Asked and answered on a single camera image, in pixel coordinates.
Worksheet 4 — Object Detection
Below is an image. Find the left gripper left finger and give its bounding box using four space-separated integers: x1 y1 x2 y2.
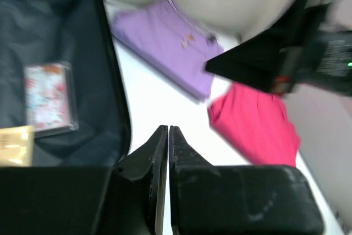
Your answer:
1 125 168 234

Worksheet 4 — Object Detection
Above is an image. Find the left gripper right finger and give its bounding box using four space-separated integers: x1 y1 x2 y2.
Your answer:
169 126 324 234

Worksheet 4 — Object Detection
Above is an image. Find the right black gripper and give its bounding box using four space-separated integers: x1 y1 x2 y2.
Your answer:
205 0 351 97

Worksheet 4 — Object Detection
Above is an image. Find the magenta garment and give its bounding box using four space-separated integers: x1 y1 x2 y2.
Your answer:
207 83 301 166

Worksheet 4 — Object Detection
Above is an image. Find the purple shirt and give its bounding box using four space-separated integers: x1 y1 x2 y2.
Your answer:
111 0 224 101

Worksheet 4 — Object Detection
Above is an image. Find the beige cosmetic tube gold cap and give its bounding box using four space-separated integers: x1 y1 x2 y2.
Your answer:
0 125 34 167

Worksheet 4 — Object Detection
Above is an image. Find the small pink printed card pack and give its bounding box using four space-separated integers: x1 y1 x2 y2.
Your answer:
24 62 79 138

